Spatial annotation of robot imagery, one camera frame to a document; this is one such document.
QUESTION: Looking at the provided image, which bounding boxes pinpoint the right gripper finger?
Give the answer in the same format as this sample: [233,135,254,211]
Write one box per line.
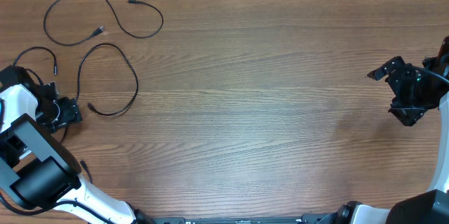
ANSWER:
[389,107,427,126]
[367,56,405,81]

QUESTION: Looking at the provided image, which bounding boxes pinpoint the long black usb cable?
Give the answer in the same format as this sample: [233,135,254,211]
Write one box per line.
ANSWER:
[59,125,94,185]

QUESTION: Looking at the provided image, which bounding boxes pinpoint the short black usb cable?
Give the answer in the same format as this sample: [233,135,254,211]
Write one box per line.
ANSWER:
[43,0,164,47]

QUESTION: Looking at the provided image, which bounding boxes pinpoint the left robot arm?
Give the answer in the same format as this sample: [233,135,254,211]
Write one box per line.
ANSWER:
[1,65,153,223]

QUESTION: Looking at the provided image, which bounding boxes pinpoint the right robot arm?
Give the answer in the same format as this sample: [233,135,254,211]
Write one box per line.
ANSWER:
[319,37,448,224]

